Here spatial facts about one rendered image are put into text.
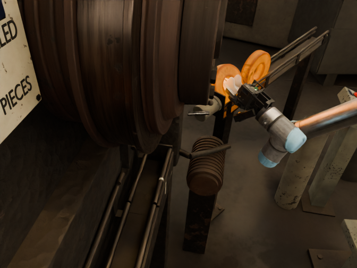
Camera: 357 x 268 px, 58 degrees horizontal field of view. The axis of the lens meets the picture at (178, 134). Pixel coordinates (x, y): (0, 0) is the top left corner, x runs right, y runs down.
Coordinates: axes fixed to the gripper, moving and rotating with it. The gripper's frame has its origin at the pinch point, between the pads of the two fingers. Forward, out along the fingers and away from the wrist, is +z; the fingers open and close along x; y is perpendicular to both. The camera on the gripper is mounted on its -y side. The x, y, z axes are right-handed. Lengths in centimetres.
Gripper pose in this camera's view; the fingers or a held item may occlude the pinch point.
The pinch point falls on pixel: (224, 81)
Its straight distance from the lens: 121.2
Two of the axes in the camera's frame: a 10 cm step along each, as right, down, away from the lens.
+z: -6.1, -6.9, 3.9
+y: 2.4, -6.3, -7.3
